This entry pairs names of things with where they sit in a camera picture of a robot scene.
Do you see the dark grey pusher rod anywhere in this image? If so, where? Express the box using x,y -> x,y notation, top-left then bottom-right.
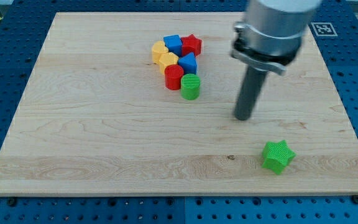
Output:
234,65 -> 267,121

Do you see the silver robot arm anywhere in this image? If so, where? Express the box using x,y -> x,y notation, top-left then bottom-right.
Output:
231,0 -> 321,121

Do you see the green cylinder block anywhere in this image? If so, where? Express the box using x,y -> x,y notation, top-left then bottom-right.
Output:
180,73 -> 201,100

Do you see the blue triangle block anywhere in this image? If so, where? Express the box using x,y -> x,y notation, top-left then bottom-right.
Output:
178,52 -> 198,75

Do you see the red star block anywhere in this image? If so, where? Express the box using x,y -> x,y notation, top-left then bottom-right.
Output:
180,34 -> 202,57

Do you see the green star block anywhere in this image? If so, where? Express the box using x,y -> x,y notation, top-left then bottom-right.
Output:
262,140 -> 296,175

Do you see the red cylinder block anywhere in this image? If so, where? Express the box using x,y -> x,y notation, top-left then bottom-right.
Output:
165,64 -> 184,90

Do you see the black white fiducial marker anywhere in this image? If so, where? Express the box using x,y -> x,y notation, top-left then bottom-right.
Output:
311,22 -> 337,37

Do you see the yellow hexagon block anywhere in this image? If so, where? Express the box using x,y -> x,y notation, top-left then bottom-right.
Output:
158,52 -> 179,75

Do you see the blue cube block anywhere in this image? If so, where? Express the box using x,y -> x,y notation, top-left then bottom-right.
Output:
163,34 -> 183,57

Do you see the yellow heart block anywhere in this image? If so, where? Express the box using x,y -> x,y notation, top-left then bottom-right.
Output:
151,40 -> 169,64

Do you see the wooden board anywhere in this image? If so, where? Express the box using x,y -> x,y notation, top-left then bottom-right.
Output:
0,12 -> 358,197

